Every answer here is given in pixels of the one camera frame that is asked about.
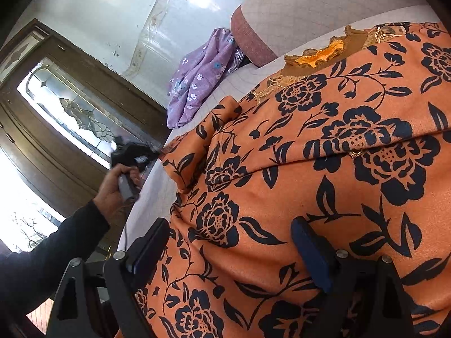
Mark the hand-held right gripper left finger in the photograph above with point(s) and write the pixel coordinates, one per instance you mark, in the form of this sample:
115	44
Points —
151	248

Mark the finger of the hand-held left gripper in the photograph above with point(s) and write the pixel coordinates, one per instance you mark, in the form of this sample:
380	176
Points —
157	152

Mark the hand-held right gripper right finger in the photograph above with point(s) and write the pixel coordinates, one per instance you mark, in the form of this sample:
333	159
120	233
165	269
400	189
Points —
310	250

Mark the orange black floral garment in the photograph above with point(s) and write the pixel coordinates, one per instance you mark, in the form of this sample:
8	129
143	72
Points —
289	169

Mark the person's left forearm dark sleeve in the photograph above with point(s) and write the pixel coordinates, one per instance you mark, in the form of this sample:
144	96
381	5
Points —
42	264

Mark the person's left hand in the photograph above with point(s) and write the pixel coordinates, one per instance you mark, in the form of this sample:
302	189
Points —
109	193

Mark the wooden door with stained glass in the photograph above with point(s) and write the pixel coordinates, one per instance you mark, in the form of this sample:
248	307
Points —
70	112

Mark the purple floral cloth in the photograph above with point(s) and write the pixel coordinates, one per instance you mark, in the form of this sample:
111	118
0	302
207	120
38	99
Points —
197	77

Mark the quilted white bed cover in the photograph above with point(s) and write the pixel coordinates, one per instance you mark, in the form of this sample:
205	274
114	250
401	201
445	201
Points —
241	84

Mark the clear plastic bag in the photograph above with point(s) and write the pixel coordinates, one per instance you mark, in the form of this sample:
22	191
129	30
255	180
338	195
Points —
236	53

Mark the pink bolster cushion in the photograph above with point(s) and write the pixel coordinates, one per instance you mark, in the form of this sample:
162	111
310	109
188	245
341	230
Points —
317	7

